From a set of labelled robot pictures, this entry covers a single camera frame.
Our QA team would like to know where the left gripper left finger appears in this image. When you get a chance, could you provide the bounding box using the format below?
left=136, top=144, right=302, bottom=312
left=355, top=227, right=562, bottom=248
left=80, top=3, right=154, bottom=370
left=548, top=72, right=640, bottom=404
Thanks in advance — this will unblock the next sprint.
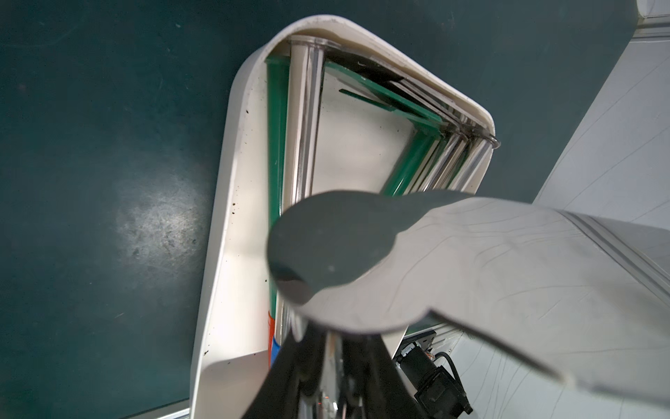
left=243, top=329, right=314, bottom=419

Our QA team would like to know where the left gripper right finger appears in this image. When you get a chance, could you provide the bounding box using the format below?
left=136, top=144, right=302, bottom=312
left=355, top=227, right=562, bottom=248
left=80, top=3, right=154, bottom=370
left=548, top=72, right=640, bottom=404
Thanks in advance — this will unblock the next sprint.
left=362, top=335, right=425, bottom=419

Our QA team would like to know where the steel blue hoe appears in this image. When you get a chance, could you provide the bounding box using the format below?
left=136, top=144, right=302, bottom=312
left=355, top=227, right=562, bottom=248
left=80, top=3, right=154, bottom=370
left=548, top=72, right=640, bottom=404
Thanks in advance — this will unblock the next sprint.
left=281, top=35, right=326, bottom=211
left=331, top=49, right=500, bottom=194
left=389, top=79, right=471, bottom=195
left=266, top=190, right=669, bottom=407

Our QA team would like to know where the green red hoe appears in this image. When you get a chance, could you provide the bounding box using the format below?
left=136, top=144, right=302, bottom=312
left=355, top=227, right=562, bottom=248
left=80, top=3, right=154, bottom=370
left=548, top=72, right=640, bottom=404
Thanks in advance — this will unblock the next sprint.
left=265, top=54, right=291, bottom=368
left=326, top=61, right=442, bottom=196

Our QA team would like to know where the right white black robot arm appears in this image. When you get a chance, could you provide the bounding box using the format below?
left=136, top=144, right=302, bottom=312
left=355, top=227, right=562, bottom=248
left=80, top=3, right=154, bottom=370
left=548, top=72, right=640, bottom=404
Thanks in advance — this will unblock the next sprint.
left=393, top=330, right=474, bottom=418

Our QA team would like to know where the white plastic storage tray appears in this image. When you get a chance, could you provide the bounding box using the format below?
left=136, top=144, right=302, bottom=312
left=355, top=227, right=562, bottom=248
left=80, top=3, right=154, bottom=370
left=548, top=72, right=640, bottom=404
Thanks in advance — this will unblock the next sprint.
left=189, top=14, right=497, bottom=419

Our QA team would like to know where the green table mat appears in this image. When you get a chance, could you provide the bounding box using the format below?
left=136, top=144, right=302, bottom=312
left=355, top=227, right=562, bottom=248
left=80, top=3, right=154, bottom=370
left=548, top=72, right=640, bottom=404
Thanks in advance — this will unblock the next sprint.
left=1, top=1, right=638, bottom=418

